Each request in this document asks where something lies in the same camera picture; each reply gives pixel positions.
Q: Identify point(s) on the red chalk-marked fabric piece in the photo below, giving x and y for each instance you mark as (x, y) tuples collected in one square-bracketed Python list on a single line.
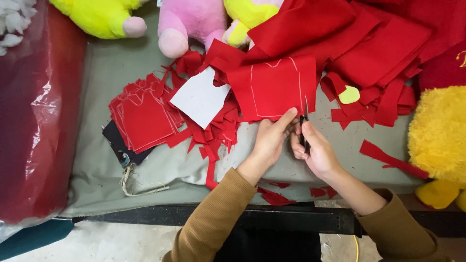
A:
[(273, 89)]

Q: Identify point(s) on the dark fabric piece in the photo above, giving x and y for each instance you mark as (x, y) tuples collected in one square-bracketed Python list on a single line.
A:
[(118, 143)]

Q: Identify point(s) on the red embroidered fabric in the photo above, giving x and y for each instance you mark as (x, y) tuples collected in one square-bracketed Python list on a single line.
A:
[(444, 67)]

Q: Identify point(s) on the black table frame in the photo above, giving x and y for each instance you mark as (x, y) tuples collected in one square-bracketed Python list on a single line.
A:
[(291, 220)]

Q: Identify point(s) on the long red fabric strip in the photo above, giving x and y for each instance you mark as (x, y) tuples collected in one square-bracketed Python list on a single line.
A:
[(391, 160)]

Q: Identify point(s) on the white stuffing fluff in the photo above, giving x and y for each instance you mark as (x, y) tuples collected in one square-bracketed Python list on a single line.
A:
[(14, 22)]

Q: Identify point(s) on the person's right hand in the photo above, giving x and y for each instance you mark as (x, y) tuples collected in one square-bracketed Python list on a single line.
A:
[(317, 154)]

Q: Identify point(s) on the black scissors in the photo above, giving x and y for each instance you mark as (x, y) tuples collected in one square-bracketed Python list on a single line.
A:
[(304, 125)]

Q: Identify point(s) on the heap of red fabric scraps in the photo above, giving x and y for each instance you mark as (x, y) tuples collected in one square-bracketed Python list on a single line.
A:
[(214, 131)]

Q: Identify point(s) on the red plastic-wrapped bundle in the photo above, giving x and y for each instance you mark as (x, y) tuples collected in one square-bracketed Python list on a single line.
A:
[(34, 120)]

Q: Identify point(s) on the teal cloth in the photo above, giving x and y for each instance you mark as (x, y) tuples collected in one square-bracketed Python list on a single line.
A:
[(32, 238)]

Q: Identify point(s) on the stack of cut red pieces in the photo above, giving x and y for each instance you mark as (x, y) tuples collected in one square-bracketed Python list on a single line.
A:
[(143, 116)]

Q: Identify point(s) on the yellow-green plush toy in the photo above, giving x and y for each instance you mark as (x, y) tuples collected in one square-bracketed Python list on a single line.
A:
[(103, 16)]

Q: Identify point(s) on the small red scrap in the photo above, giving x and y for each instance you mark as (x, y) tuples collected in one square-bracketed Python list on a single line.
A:
[(323, 191)]

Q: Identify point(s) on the golden yellow plush toy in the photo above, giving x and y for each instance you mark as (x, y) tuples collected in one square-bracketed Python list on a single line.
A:
[(438, 145)]

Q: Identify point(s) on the pile of red fabric sheets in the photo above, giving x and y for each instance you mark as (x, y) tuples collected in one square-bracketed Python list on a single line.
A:
[(364, 43)]

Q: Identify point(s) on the yellow and pink plush toy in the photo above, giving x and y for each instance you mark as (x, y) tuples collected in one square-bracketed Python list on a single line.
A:
[(247, 18)]

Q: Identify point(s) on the white paper template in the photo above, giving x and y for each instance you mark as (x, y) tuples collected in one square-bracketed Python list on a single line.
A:
[(200, 96)]

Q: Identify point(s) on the grey-green table cloth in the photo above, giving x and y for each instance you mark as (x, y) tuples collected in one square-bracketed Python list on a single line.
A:
[(109, 174)]

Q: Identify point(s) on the person's left hand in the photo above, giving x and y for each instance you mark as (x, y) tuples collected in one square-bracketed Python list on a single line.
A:
[(268, 142)]

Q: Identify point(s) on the small yellow felt piece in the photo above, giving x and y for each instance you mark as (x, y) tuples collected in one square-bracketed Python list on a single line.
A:
[(349, 95)]

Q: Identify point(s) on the red scrap at table edge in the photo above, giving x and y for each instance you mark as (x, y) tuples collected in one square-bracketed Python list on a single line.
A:
[(275, 196)]

